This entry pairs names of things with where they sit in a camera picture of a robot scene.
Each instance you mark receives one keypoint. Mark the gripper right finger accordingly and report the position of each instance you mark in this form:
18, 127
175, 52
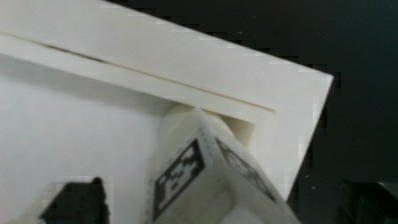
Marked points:
368, 203

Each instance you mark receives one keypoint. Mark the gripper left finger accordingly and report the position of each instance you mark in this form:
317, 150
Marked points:
79, 206

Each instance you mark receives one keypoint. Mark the white square tabletop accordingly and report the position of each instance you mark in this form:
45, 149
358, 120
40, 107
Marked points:
79, 133

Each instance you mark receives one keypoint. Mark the white U-shaped obstacle fence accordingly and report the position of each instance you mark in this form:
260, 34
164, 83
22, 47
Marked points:
105, 42

